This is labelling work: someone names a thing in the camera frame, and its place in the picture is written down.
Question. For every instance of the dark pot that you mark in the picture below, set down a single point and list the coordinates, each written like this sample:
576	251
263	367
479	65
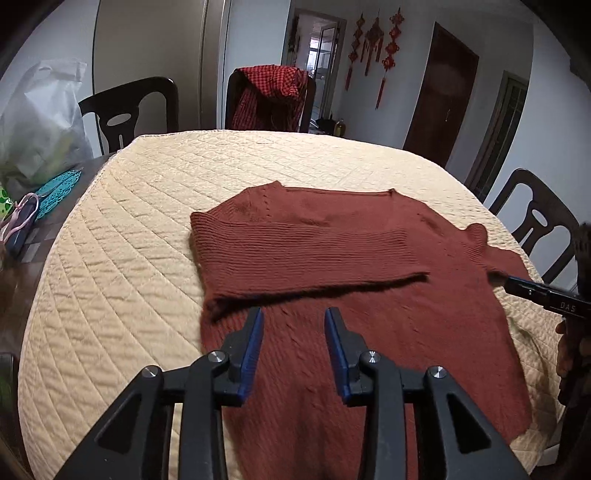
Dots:
326	125

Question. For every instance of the dark wooden chair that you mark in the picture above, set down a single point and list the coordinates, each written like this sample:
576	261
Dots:
131	99
308	101
517	194

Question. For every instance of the beige quilted blanket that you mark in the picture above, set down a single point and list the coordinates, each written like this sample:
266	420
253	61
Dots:
138	230

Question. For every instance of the dark flat case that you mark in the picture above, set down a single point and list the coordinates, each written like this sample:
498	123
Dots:
23	228

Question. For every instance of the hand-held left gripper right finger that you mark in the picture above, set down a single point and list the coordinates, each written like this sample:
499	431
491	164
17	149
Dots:
336	356

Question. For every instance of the person's right hand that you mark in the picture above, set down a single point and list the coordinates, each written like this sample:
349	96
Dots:
562	357

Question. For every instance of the rust red knitted sweater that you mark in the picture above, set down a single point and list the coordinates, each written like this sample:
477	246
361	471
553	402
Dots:
369	258

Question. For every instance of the teal openwork trivet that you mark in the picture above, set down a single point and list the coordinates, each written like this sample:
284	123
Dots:
57	189

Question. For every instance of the tall grey cabinet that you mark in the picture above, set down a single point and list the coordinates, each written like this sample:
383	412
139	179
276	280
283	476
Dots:
152	41

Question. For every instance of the red checked garment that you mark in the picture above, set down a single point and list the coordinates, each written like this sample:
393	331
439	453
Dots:
265	99

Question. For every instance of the long red knot decoration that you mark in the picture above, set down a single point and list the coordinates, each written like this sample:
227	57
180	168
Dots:
391	50

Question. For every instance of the grey framed door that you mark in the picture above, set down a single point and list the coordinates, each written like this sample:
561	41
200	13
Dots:
496	134

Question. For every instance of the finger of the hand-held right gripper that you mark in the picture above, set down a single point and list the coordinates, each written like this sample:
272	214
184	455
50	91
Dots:
519	286

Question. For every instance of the glass door in doorway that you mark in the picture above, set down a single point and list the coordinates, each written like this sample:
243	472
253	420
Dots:
323	64

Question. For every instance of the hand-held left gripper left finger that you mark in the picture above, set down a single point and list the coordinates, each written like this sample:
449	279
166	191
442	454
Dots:
253	351

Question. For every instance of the small red knot decoration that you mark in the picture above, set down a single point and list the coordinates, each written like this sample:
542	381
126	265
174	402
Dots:
355	50

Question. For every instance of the red diamond knot decoration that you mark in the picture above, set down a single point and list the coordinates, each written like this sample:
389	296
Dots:
373	39

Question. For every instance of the dark brown wooden door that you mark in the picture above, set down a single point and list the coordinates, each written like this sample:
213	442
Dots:
438	97

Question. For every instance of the translucent plastic bag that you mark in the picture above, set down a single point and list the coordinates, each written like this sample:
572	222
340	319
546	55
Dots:
39	124

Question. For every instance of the yellow oil bottle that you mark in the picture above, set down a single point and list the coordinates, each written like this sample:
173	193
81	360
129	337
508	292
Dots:
340	128

